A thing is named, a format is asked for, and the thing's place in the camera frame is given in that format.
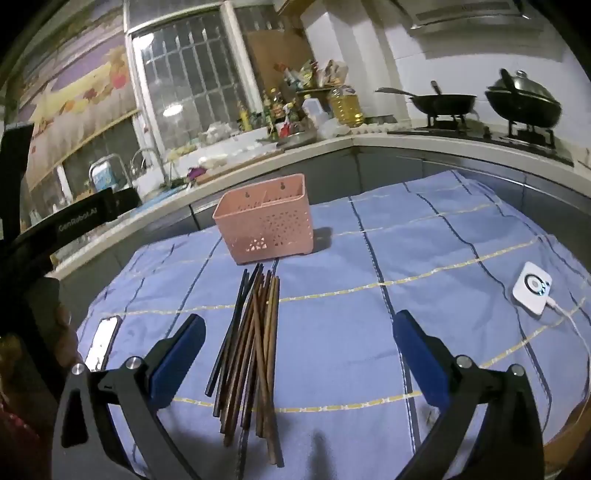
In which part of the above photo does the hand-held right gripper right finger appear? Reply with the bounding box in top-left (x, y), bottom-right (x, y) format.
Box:
top-left (392, 310), bottom-right (546, 480)

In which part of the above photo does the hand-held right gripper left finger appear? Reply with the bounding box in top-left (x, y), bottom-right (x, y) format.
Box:
top-left (52, 314), bottom-right (207, 480)

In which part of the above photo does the pile of chopsticks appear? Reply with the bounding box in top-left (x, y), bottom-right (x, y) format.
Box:
top-left (205, 263), bottom-right (283, 468)

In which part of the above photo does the pink perforated utensil basket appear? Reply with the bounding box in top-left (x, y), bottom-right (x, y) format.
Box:
top-left (212, 174), bottom-right (314, 266)

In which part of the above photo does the person's left hand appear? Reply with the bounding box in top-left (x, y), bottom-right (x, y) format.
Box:
top-left (54, 302), bottom-right (81, 370)

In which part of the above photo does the blue checked cloth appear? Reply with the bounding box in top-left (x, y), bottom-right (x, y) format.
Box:
top-left (76, 170), bottom-right (591, 480)

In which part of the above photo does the white smartphone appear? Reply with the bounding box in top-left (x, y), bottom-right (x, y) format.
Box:
top-left (84, 315), bottom-right (123, 372)

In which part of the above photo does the blue metal-framed stool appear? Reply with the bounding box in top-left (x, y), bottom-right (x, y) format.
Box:
top-left (89, 154), bottom-right (130, 192)

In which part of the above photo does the white square charger device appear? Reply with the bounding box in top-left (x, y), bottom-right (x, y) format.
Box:
top-left (512, 261), bottom-right (555, 316)

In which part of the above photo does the metal sink faucet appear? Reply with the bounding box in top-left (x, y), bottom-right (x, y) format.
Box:
top-left (130, 148), bottom-right (169, 185)

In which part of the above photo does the pink clothing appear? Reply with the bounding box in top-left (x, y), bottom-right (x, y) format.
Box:
top-left (0, 364), bottom-right (54, 480)

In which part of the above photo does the gas stove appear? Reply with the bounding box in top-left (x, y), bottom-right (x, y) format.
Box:
top-left (388, 113), bottom-right (575, 167)

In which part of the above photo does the barred window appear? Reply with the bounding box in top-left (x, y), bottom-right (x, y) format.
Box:
top-left (124, 9), bottom-right (264, 153)

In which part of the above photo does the egg tray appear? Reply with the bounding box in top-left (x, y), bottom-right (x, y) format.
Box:
top-left (351, 117), bottom-right (411, 136)

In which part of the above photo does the black open wok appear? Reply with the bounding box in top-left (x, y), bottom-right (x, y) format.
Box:
top-left (375, 80), bottom-right (478, 116)

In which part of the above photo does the yellow cooking oil bottle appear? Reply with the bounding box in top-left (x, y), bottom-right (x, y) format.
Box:
top-left (329, 85), bottom-right (365, 127)

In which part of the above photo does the group of condiment bottles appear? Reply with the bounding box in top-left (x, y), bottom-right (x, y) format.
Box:
top-left (238, 60), bottom-right (352, 139)

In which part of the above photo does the white plastic jug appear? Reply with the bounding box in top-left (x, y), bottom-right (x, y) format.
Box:
top-left (301, 95), bottom-right (331, 127)

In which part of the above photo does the black wok with lid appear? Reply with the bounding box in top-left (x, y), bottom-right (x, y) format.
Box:
top-left (485, 69), bottom-right (563, 129)

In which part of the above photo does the range hood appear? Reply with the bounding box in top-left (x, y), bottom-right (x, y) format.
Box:
top-left (397, 0), bottom-right (546, 32)

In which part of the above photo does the white charger cable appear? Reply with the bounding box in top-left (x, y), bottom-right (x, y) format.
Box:
top-left (546, 299), bottom-right (591, 354)

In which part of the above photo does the fruit print wall mural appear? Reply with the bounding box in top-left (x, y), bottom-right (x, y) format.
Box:
top-left (18, 28), bottom-right (139, 185)

